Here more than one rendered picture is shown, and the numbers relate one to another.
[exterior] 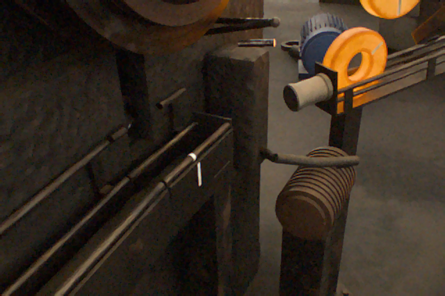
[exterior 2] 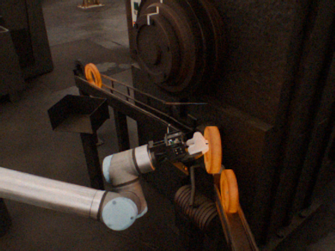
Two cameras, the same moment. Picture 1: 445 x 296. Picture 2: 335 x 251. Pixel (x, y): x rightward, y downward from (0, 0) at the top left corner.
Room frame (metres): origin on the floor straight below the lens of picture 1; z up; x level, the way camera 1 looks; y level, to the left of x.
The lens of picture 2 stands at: (1.10, -1.15, 1.53)
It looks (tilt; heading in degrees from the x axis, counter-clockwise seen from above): 33 degrees down; 113
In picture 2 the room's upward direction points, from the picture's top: 2 degrees counter-clockwise
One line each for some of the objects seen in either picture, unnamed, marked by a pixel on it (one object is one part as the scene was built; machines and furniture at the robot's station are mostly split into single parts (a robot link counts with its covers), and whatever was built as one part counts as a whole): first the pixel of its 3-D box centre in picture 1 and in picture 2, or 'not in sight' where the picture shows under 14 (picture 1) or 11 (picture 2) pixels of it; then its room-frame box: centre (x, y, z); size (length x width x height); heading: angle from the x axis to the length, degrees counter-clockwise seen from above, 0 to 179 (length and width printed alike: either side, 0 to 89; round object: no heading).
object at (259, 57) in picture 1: (237, 109); (208, 147); (0.81, -0.03, 0.68); 0.11 x 0.08 x 0.24; 61
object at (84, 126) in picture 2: not in sight; (88, 154); (0.02, 0.06, 0.36); 0.26 x 0.20 x 0.72; 6
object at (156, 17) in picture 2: not in sight; (154, 49); (0.55, -0.02, 1.11); 0.28 x 0.06 x 0.28; 151
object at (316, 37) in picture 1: (324, 44); not in sight; (2.77, -0.66, 0.17); 0.57 x 0.31 x 0.34; 171
